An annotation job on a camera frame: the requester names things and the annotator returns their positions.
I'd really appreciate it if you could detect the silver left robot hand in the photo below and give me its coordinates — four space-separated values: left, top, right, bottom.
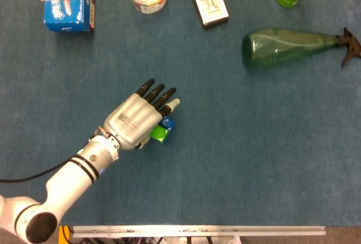
103 78 181 151

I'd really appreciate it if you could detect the green toy brick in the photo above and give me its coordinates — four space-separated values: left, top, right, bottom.
149 125 170 144

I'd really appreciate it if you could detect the blue toy brick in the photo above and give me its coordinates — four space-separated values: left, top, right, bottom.
158 116 177 145

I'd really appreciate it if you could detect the blue cookie box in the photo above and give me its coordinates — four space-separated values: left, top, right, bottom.
43 0 96 33

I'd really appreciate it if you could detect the blue felt table mat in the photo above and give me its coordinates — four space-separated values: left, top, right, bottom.
0 0 361 227

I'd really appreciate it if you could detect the white card box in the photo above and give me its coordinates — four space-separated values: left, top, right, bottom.
190 0 230 29

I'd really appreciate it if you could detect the green spray bottle black trigger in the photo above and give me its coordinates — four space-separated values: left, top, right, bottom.
241 26 361 69

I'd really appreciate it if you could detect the aluminium profile rail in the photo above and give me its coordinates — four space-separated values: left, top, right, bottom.
72 225 327 238

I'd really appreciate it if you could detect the yellow frame piece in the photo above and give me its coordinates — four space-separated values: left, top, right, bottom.
58 225 71 244

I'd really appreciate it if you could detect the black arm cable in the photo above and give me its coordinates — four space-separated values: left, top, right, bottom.
0 155 81 183

